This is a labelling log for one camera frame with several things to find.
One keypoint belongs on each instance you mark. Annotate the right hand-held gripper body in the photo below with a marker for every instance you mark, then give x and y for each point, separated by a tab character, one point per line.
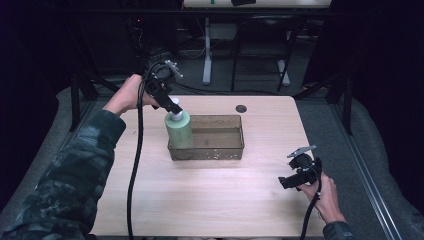
305	166

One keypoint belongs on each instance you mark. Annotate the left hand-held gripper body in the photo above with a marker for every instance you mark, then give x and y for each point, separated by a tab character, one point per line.
159	77

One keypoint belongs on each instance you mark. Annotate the green bottle with white cap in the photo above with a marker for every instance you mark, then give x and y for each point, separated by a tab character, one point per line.
179	131

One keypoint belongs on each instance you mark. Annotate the transparent brown plastic box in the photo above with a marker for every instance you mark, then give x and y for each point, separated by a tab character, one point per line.
220	140

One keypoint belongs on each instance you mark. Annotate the person's right hand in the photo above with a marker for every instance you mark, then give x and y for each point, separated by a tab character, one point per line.
325	198

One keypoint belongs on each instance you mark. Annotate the person's left hand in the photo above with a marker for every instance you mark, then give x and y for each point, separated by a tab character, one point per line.
128	95

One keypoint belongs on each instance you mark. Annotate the white desk leg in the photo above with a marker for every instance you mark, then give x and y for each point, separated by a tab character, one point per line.
283	72
207	53

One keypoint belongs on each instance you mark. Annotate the dark cabinet with red light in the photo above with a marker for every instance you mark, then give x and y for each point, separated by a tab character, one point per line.
113	43

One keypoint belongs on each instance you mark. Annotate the black metal stand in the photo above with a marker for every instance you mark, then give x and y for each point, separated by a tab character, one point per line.
75	100
347	106

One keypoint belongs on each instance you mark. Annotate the black chair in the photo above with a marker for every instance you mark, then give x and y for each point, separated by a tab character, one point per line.
263	36

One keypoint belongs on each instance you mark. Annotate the black object on desk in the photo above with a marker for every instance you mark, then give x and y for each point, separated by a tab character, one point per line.
243	2

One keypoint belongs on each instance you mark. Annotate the light desk top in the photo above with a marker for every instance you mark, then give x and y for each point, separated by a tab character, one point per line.
283	3

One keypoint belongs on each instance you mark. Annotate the metal floor rail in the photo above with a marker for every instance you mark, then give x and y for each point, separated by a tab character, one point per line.
365	173
87	108

